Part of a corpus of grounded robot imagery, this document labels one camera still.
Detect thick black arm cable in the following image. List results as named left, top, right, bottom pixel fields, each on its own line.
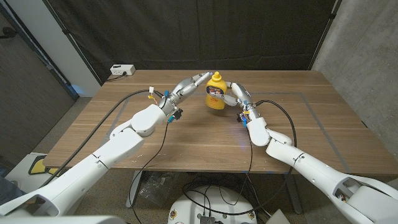
left=254, top=99, right=298, bottom=147
left=39, top=89, right=164, bottom=189

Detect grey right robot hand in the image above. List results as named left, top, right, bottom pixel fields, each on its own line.
left=208, top=81, right=261, bottom=121

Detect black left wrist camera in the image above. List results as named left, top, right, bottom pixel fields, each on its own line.
left=167, top=108, right=183, bottom=124

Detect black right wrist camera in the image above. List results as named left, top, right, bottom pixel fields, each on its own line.
left=237, top=112, right=249, bottom=128

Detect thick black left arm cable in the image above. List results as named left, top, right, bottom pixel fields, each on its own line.
left=39, top=89, right=164, bottom=189

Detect yellow black floor marker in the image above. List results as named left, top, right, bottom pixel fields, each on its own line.
left=28, top=154, right=63, bottom=177

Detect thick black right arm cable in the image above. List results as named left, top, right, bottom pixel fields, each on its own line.
left=254, top=99, right=298, bottom=147

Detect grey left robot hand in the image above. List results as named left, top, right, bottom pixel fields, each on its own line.
left=159, top=72, right=214, bottom=116

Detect white table leg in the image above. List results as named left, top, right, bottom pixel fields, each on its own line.
left=126, top=170, right=144, bottom=209

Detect white paper sheet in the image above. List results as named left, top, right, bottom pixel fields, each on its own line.
left=266, top=208, right=292, bottom=224

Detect person leg in blue jeans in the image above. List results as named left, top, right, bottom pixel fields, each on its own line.
left=0, top=177, right=27, bottom=205

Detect clear plastic bag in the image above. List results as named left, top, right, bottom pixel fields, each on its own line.
left=138, top=170, right=181, bottom=208

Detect yellow mustard bottle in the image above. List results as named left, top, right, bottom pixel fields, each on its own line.
left=205, top=71, right=228, bottom=110

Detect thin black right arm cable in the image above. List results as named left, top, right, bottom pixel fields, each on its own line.
left=244, top=127, right=254, bottom=187

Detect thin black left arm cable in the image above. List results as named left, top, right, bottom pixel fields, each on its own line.
left=129, top=121, right=170, bottom=224

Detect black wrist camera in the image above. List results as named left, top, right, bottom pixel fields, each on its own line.
left=237, top=112, right=249, bottom=128
left=167, top=108, right=183, bottom=124

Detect black looped floor cable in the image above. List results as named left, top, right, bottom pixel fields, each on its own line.
left=183, top=174, right=295, bottom=218

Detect grey table leg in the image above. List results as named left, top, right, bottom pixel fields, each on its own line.
left=282, top=174, right=303, bottom=215

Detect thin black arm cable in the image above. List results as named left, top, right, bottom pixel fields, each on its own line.
left=244, top=127, right=254, bottom=187
left=129, top=121, right=170, bottom=224

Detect black backdrop cloth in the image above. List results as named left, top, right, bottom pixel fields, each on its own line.
left=46, top=0, right=338, bottom=83

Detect white power strip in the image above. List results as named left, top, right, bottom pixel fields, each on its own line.
left=109, top=64, right=136, bottom=76

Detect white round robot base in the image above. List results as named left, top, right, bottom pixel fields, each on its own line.
left=167, top=185, right=258, bottom=224

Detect black door handle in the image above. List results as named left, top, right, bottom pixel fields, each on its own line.
left=0, top=26, right=18, bottom=40

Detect white robot torso edge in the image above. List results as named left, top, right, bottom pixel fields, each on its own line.
left=0, top=215, right=125, bottom=224

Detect black backdrop stand pole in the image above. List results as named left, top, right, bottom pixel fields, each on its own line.
left=42, top=0, right=103, bottom=85
left=308, top=0, right=343, bottom=71

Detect dark wooden door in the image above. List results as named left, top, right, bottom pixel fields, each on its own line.
left=0, top=6, right=78, bottom=169

